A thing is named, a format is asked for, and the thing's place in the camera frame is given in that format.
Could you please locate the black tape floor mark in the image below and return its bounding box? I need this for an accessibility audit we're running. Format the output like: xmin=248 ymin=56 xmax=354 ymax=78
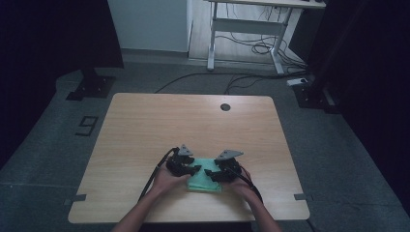
xmin=74 ymin=115 xmax=100 ymax=137

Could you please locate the person's right hand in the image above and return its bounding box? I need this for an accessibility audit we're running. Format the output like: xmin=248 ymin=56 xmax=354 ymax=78
xmin=221 ymin=173 xmax=259 ymax=208

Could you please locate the tangle of black cables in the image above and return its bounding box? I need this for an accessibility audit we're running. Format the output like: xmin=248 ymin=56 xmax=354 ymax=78
xmin=215 ymin=3 xmax=308 ymax=71

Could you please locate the person's left hand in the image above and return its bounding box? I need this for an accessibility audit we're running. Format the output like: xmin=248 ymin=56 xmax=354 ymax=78
xmin=150 ymin=164 xmax=191 ymax=198

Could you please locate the green cloth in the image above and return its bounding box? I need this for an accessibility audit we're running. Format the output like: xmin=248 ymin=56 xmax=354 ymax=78
xmin=186 ymin=157 xmax=223 ymax=194

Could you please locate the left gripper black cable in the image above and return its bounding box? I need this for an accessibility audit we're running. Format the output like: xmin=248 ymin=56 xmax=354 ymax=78
xmin=137 ymin=147 xmax=180 ymax=203

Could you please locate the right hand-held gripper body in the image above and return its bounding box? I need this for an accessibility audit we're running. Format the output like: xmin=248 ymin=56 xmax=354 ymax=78
xmin=214 ymin=149 xmax=245 ymax=184

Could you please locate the white desk frame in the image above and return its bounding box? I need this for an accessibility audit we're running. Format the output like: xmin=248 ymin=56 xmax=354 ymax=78
xmin=204 ymin=0 xmax=327 ymax=75

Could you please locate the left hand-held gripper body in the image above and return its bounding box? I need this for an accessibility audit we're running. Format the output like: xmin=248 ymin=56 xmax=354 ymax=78
xmin=165 ymin=143 xmax=196 ymax=178

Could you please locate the black stand base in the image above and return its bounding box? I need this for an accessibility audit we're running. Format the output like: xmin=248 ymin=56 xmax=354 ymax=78
xmin=292 ymin=79 xmax=343 ymax=114
xmin=65 ymin=67 xmax=117 ymax=102

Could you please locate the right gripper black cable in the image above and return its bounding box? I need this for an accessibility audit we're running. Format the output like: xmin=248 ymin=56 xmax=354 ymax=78
xmin=230 ymin=164 xmax=264 ymax=205

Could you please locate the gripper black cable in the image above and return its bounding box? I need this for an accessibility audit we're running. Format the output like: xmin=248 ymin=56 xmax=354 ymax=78
xmin=230 ymin=164 xmax=264 ymax=205
xmin=137 ymin=147 xmax=180 ymax=203

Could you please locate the white power strip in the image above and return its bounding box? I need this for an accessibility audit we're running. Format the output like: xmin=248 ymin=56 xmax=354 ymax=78
xmin=286 ymin=77 xmax=309 ymax=87

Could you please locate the dark curtain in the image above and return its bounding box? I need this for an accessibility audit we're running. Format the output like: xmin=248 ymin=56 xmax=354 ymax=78
xmin=0 ymin=0 xmax=126 ymax=169
xmin=304 ymin=0 xmax=410 ymax=216

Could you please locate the long black floor cable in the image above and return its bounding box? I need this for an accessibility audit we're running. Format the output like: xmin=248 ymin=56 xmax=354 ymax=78
xmin=154 ymin=72 xmax=312 ymax=96

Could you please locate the grey tape piece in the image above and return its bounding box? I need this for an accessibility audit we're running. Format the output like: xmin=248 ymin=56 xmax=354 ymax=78
xmin=63 ymin=193 xmax=88 ymax=206
xmin=293 ymin=192 xmax=313 ymax=202

